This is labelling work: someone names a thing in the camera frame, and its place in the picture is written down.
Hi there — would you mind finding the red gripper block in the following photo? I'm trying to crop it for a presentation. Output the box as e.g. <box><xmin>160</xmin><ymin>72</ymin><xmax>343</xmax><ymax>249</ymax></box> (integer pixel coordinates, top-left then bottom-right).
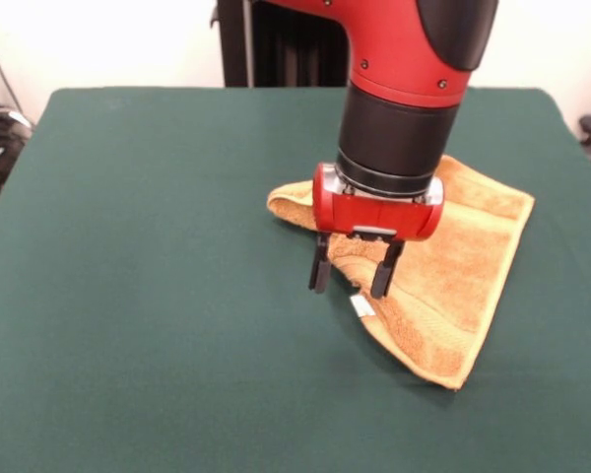
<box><xmin>308</xmin><ymin>162</ymin><xmax>446</xmax><ymax>301</ymax></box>

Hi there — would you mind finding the tan terry towel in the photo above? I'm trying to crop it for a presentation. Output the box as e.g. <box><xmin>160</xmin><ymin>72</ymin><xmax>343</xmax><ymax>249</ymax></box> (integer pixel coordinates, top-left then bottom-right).
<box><xmin>266</xmin><ymin>155</ymin><xmax>537</xmax><ymax>393</ymax></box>

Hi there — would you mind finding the dark green table cloth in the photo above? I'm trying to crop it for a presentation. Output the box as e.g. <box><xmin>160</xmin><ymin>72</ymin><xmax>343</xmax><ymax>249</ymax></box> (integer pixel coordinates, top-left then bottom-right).
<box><xmin>0</xmin><ymin>86</ymin><xmax>591</xmax><ymax>473</ymax></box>

